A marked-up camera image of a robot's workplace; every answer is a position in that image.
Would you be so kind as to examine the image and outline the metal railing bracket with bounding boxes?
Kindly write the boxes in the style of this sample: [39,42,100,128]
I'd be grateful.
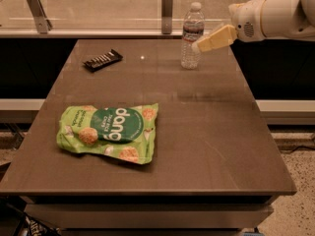
[27,0,52,34]
[161,0,173,34]

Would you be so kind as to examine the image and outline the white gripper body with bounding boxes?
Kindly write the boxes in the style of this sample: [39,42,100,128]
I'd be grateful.
[228,0,266,42]

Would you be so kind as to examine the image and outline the left metal railing bracket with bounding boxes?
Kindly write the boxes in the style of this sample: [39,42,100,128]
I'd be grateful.
[27,0,52,34]

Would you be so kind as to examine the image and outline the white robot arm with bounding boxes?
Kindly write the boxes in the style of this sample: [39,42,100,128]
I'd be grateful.
[192,0,315,53]

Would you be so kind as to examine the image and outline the glass railing panel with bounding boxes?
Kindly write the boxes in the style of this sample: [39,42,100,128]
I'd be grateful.
[0,0,237,31]

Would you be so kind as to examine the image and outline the green rice chips bag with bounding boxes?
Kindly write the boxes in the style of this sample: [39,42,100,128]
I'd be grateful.
[56,103,158,164]

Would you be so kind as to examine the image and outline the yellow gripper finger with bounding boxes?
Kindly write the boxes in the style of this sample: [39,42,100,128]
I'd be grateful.
[192,25,237,53]

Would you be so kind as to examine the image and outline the black snack bar wrapper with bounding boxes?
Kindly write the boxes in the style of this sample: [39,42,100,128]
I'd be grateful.
[84,49,123,73]

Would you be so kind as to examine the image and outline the dark items under table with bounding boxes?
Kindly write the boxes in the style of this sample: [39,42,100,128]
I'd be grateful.
[0,198,61,236]

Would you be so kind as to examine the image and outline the clear plastic water bottle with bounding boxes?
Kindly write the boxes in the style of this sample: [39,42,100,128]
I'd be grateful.
[181,2,205,70]

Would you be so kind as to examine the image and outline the middle metal railing bracket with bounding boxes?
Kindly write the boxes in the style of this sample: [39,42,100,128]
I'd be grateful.
[161,0,173,34]

